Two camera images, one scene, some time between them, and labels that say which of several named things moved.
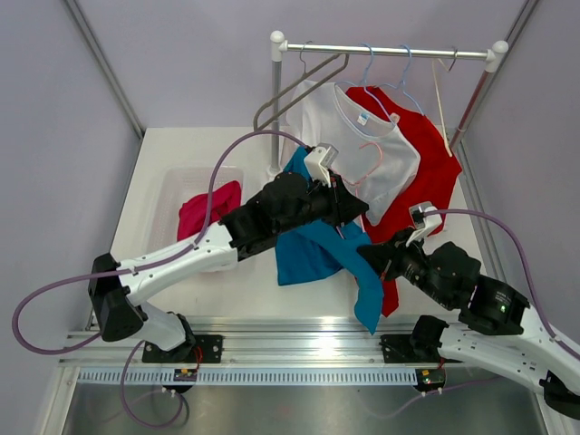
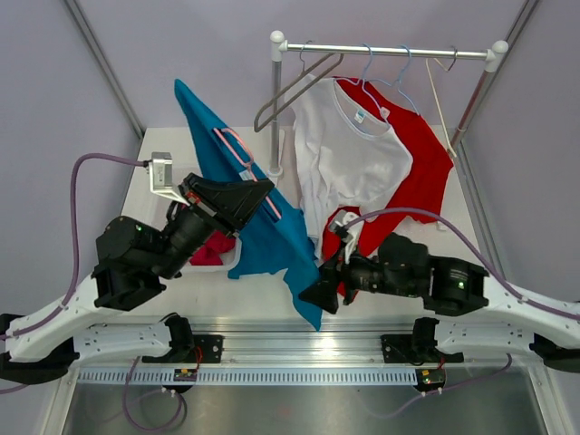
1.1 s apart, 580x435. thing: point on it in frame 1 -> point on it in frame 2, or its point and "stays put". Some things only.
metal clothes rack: x=278 y=44 stays put
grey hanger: x=277 y=116 -> x=299 y=77
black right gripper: x=386 y=256 -> x=323 y=294
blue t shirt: x=314 y=249 -> x=274 y=237
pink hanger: x=362 y=176 -> x=250 y=154
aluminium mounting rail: x=256 y=343 stays put
